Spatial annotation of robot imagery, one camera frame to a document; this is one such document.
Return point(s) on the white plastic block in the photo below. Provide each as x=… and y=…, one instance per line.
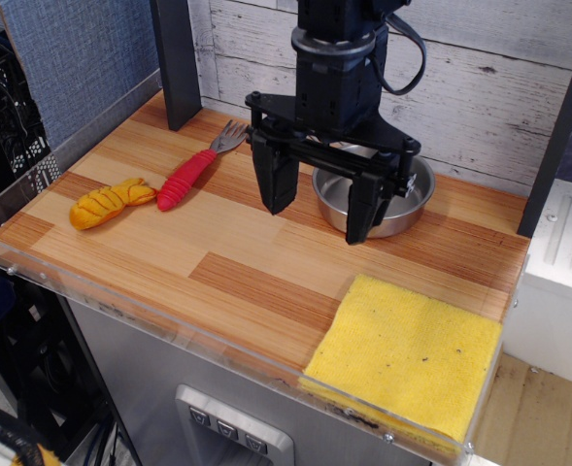
x=538, y=326

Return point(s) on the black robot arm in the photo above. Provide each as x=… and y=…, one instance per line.
x=332, y=20

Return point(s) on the dark grey left post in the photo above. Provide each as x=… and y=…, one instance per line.
x=177, y=62

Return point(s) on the clear acrylic table guard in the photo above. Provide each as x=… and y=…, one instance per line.
x=223, y=297

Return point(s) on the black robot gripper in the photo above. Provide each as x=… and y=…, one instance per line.
x=332, y=122

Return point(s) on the stainless steel cabinet panel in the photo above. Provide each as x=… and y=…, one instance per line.
x=187, y=399

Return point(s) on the stainless steel pan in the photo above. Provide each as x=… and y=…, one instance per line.
x=402, y=212

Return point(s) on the yellow cloth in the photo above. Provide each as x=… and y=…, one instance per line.
x=405, y=361

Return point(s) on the black equipment rack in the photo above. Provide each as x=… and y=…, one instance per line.
x=23, y=140

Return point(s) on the dark grey right post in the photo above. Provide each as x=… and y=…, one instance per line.
x=548, y=167

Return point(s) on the orange plush fried shrimp toy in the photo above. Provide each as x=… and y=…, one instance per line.
x=102, y=204

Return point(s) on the dark grey post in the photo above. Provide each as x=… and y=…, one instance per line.
x=548, y=167
x=177, y=62

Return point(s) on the red handled metal fork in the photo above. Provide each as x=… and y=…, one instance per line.
x=178, y=185

